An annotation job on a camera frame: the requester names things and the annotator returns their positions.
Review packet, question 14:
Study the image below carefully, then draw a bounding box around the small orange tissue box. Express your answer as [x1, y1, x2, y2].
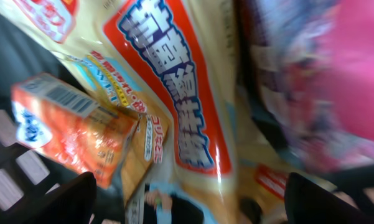
[11, 73, 138, 189]

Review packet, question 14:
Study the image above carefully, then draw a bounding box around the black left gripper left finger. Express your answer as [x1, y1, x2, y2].
[17, 172, 97, 224]

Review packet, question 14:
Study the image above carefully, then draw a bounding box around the dark grey plastic basket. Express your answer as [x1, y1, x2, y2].
[0, 0, 374, 223]

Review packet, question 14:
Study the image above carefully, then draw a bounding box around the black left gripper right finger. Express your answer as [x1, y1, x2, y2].
[284, 172, 374, 224]

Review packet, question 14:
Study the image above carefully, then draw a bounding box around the beige orange snack bag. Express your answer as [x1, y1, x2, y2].
[0, 1, 286, 223]

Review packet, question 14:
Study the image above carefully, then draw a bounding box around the pink purple pad package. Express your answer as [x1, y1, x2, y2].
[237, 0, 374, 174]

